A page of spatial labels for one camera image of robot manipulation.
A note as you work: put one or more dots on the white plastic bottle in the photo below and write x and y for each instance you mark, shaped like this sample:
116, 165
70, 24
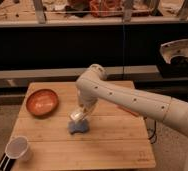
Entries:
78, 114

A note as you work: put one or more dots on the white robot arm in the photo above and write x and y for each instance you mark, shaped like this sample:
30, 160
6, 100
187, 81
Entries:
92, 85

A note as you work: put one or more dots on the orange ceramic bowl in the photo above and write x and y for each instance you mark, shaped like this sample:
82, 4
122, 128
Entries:
42, 102

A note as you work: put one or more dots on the blue sponge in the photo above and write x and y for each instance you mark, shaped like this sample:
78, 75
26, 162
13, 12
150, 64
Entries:
79, 127

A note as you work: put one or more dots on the orange carrot toy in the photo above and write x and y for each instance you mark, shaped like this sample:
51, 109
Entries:
129, 111

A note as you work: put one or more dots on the wooden folding table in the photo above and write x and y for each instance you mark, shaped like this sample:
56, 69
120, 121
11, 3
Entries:
116, 140

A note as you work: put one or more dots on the orange crate on shelf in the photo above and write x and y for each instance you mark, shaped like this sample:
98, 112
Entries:
105, 8

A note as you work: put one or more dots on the clear plastic cup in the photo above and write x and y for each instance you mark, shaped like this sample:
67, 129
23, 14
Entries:
18, 148

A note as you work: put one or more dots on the black striped table leg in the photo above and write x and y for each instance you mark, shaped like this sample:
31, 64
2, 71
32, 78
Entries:
6, 163

